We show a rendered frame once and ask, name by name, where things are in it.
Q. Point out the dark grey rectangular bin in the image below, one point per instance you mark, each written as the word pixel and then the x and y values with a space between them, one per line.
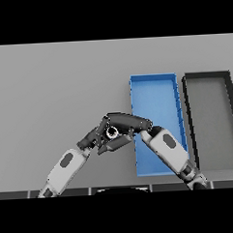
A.
pixel 209 123

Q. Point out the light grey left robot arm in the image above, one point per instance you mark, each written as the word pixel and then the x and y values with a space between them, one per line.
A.
pixel 64 171

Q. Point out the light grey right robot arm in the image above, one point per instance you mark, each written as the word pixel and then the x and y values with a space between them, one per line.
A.
pixel 168 151

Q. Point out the blue rectangular bin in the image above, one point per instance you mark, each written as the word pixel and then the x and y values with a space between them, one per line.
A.
pixel 154 97

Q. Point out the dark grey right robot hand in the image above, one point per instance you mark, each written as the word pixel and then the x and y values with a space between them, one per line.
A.
pixel 128 120

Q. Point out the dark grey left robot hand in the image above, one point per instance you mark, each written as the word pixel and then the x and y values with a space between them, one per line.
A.
pixel 90 139

